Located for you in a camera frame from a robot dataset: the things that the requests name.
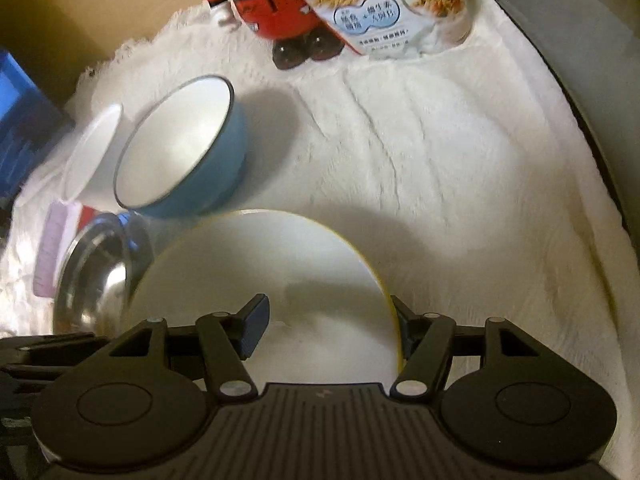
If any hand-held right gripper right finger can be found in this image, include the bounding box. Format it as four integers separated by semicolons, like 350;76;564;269
389;294;548;402

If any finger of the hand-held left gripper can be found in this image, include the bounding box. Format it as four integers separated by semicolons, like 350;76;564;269
0;334;110;377

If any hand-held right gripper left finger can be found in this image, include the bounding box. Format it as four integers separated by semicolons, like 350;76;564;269
107;294;272;403

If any white plate with yellow rim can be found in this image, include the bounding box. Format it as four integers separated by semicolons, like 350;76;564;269
121;208;404;386

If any stainless steel bowl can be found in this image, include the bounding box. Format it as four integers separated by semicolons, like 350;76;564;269
52;212;156;335

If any blue bowl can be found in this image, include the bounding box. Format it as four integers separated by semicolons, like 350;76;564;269
113;75;247;219

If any white bowl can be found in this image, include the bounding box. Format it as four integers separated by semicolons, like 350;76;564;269
64;103;132;209

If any lilac rectangular tray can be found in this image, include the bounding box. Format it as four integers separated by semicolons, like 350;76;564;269
32;200;83;297

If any white fluffy blanket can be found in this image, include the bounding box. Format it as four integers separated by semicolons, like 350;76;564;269
0;0;640;480

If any blue and black box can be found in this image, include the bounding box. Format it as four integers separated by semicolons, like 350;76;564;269
0;49;77;202

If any red wrapped bottle pack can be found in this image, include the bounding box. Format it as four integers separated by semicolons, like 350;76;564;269
204;0;347;69

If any white cereal bag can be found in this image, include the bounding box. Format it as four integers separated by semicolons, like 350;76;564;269
295;0;477;59

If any brown cardboard box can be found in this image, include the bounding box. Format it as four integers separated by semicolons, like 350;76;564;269
0;0;217;107

